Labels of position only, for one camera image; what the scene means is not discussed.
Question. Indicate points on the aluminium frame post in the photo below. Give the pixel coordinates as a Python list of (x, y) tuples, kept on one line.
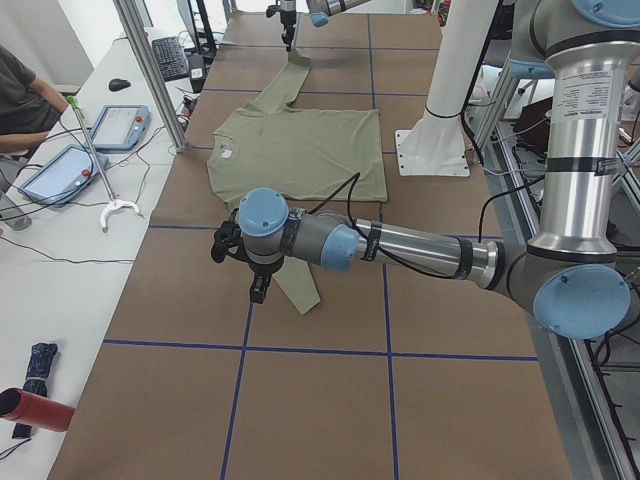
[(133, 26)]

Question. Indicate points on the olive green long-sleeve shirt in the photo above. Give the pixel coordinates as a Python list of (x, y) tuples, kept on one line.
[(287, 164)]

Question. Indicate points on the far teach pendant tablet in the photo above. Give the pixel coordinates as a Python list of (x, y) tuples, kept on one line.
[(119, 128)]

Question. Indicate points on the near teach pendant tablet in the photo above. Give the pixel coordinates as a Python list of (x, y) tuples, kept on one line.
[(62, 178)]

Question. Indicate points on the black computer keyboard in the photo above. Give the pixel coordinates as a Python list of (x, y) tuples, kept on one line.
[(171, 58)]

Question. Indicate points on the dark blue folded umbrella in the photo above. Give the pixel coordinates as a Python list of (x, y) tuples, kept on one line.
[(38, 371)]

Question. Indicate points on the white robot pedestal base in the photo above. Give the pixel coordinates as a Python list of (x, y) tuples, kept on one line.
[(435, 146)]

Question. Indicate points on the red cylindrical bottle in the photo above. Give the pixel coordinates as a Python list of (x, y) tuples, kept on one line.
[(24, 407)]

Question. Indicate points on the black computer mouse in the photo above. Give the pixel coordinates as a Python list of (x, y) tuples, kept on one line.
[(118, 84)]

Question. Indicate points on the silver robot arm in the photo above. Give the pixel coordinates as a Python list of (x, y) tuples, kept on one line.
[(565, 275), (320, 11)]

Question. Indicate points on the seated person in grey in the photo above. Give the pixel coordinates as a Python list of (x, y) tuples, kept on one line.
[(30, 106)]

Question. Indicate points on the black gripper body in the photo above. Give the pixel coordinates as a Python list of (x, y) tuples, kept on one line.
[(286, 21), (263, 270)]

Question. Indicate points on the teach pendant tablet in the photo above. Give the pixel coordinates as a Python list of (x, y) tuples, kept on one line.
[(119, 128), (62, 178)]

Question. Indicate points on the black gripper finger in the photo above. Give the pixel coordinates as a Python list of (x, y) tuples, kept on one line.
[(258, 291), (287, 38)]

